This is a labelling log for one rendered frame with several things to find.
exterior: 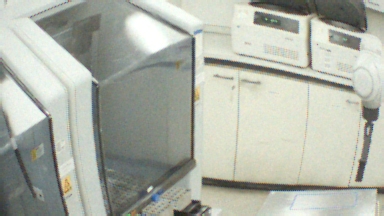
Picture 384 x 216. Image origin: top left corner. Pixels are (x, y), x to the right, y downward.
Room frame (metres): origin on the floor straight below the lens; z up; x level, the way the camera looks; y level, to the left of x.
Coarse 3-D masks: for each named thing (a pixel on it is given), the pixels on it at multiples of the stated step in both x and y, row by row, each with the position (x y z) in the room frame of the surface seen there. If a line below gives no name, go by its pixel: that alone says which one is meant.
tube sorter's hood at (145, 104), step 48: (96, 0) 2.00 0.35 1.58; (96, 48) 1.63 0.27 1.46; (144, 48) 1.76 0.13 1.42; (192, 48) 1.99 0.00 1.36; (96, 96) 1.45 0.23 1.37; (144, 96) 1.70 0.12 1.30; (192, 96) 1.99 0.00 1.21; (144, 144) 1.69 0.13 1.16; (192, 144) 1.99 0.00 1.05; (144, 192) 1.66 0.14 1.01
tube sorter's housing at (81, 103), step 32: (32, 0) 2.27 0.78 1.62; (64, 0) 2.02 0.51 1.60; (160, 0) 2.15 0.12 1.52; (32, 32) 1.49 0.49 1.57; (192, 32) 2.02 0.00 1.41; (64, 64) 1.41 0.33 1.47; (96, 128) 2.16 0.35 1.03; (96, 160) 2.02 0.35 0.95; (96, 192) 1.41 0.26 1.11; (192, 192) 2.03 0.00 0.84
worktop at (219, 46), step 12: (204, 36) 4.38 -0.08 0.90; (216, 36) 4.40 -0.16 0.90; (228, 36) 4.43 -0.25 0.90; (204, 48) 3.98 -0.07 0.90; (216, 48) 4.00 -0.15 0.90; (228, 48) 4.02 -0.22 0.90; (240, 60) 3.78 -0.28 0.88; (252, 60) 3.75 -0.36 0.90; (264, 60) 3.76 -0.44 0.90; (300, 72) 3.61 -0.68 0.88; (312, 72) 3.58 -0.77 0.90; (324, 72) 3.61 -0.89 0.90; (348, 84) 3.44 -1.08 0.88
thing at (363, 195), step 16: (272, 192) 2.03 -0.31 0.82; (288, 192) 2.01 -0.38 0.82; (304, 192) 1.98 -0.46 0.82; (320, 192) 1.95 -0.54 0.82; (336, 192) 1.92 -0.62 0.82; (352, 192) 1.88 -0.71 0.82; (368, 192) 1.85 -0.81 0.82; (272, 208) 1.87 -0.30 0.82; (288, 208) 1.85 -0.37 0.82; (304, 208) 1.82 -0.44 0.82; (320, 208) 1.79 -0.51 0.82; (336, 208) 1.76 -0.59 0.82; (352, 208) 1.72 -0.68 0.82; (368, 208) 1.68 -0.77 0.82
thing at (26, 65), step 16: (0, 32) 1.39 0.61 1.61; (0, 48) 1.32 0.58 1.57; (16, 48) 1.36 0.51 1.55; (16, 64) 1.29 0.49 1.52; (32, 64) 1.33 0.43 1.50; (32, 80) 1.26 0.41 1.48; (48, 80) 1.30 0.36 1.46; (48, 96) 1.24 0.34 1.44; (64, 96) 1.30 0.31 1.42; (64, 112) 1.30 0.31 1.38; (64, 128) 1.29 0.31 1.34; (64, 144) 1.28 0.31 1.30; (64, 160) 1.27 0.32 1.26; (64, 176) 1.26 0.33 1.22; (64, 192) 1.24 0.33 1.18; (80, 208) 1.31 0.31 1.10
